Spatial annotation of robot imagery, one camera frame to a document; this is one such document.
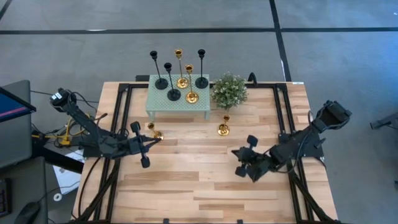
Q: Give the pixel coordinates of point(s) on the grey desk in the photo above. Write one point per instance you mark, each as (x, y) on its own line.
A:
(28, 180)

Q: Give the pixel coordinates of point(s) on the black keyboard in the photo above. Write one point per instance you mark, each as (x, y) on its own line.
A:
(3, 199)

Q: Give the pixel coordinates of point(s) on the black aluminium table frame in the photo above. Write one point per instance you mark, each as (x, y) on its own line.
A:
(261, 84)

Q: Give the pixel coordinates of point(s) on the black table leg bar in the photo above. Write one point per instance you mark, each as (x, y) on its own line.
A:
(56, 158)

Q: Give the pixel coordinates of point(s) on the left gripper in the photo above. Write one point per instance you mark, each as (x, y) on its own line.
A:
(132, 145)

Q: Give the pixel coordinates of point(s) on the white paper sheet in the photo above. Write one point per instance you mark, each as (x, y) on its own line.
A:
(66, 180)

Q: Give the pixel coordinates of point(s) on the short gold candlestick holder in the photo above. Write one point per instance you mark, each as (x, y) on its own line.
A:
(157, 134)
(223, 130)

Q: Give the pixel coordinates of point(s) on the black computer mouse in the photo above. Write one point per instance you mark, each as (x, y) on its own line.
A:
(28, 214)

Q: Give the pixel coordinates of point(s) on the black candlestick holder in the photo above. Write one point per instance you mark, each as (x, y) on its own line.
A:
(201, 82)
(173, 95)
(161, 84)

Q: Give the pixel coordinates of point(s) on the grey cabinet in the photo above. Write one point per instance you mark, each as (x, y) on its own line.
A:
(15, 143)

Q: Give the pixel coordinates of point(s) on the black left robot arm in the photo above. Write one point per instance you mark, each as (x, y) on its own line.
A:
(84, 119)

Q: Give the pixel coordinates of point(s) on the monitor with blue screen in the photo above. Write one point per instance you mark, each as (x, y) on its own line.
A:
(12, 107)

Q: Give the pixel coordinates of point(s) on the potted plant with white flowers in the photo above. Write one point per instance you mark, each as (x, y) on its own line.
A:
(229, 91)

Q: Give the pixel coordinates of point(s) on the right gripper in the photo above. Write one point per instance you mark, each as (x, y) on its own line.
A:
(259, 165)

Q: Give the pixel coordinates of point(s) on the mint green perforated shelf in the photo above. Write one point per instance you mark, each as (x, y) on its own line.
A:
(186, 105)

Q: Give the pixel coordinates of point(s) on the tall gold candlestick holder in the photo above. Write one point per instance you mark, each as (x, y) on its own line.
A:
(192, 98)
(183, 83)

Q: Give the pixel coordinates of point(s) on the white tape roll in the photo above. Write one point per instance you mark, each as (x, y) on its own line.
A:
(54, 197)

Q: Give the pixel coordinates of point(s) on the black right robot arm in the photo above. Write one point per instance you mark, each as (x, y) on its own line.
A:
(298, 143)

